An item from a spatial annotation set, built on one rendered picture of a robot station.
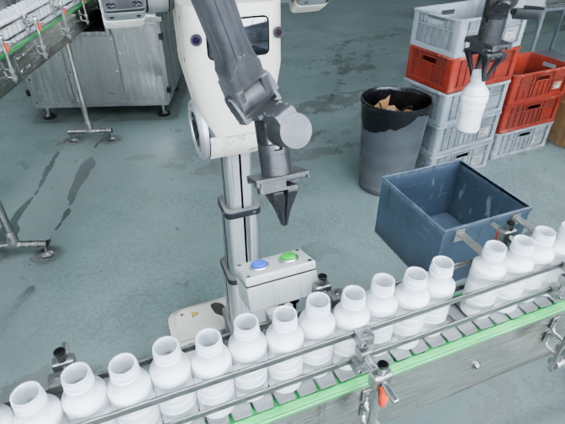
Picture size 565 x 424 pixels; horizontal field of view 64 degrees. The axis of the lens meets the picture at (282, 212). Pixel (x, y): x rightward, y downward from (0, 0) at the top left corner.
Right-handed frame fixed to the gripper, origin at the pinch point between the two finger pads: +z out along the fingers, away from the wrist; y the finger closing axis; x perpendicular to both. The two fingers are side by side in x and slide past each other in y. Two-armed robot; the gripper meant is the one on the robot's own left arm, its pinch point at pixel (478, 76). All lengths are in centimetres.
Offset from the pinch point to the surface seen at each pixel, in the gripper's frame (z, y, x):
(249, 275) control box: 17, -29, 76
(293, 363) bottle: 21, -46, 76
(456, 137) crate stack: 99, 122, -131
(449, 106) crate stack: 73, 120, -115
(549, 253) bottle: 16, -47, 22
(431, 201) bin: 50, 13, -7
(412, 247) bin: 49, -6, 16
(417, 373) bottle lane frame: 33, -50, 52
